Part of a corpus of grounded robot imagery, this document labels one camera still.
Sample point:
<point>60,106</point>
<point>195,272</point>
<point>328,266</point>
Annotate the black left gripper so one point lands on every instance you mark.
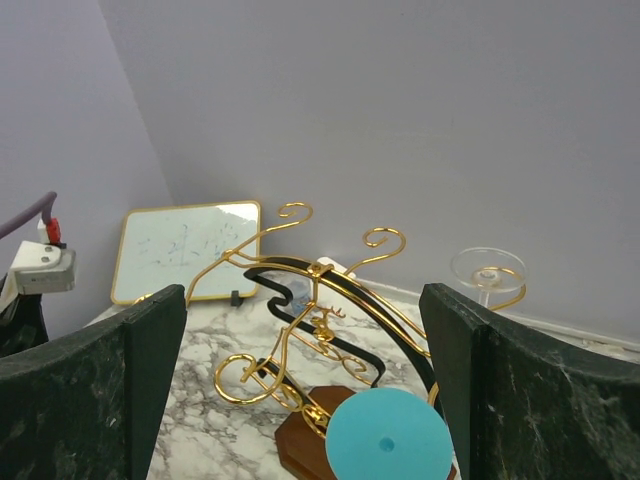
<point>22,325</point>

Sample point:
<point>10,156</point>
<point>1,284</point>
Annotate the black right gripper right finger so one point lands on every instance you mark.
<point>521,404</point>

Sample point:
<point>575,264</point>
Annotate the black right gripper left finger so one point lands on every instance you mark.
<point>89,405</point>

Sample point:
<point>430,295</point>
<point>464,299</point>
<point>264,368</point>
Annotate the clear wine glass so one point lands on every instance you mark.
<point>497,275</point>

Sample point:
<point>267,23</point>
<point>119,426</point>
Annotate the blue plastic wine glass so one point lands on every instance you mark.
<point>388,433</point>

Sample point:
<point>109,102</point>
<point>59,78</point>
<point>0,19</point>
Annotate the small whiteboard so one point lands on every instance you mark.
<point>171,245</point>

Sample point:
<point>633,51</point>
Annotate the white whiteboard eraser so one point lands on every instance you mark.
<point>337,267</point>

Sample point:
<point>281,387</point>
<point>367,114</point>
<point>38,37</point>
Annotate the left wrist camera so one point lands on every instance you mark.
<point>38,269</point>

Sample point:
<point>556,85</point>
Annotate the gold wire wine glass rack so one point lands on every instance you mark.
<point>300,440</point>

